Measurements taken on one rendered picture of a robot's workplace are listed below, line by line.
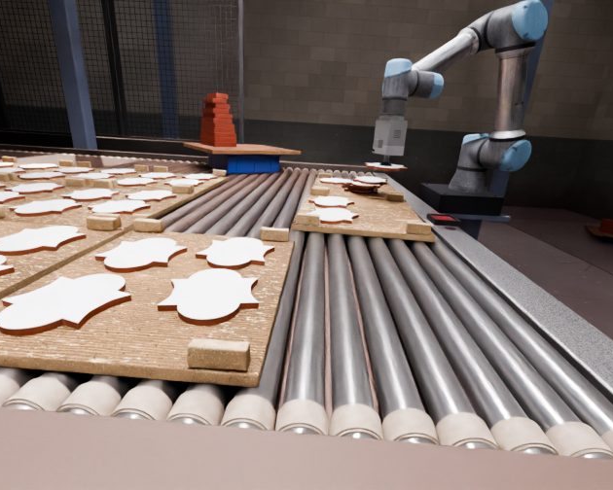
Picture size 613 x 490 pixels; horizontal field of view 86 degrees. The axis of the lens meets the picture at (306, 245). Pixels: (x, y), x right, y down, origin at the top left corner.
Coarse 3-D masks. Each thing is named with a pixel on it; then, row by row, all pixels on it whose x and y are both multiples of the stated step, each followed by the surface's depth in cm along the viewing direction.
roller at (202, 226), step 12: (264, 180) 165; (240, 192) 124; (228, 204) 106; (216, 216) 93; (192, 228) 79; (204, 228) 83; (0, 372) 32; (12, 372) 33; (24, 372) 34; (36, 372) 34; (0, 384) 31; (12, 384) 32; (24, 384) 33; (0, 396) 31
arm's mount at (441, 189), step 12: (420, 192) 153; (432, 192) 139; (444, 192) 132; (456, 192) 135; (468, 192) 137; (432, 204) 138; (444, 204) 132; (456, 204) 132; (468, 204) 132; (480, 204) 132; (492, 204) 132
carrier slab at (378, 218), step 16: (304, 208) 99; (320, 208) 100; (352, 208) 102; (368, 208) 103; (384, 208) 105; (400, 208) 106; (320, 224) 84; (352, 224) 85; (368, 224) 86; (384, 224) 87; (400, 224) 88; (416, 240) 80; (432, 240) 80
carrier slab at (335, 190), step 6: (318, 180) 154; (318, 186) 138; (324, 186) 139; (330, 186) 140; (336, 186) 141; (384, 186) 148; (390, 186) 149; (330, 192) 125; (336, 192) 126; (342, 192) 127; (348, 192) 127; (378, 192) 131; (384, 192) 132; (372, 198) 120; (378, 198) 120; (384, 198) 120
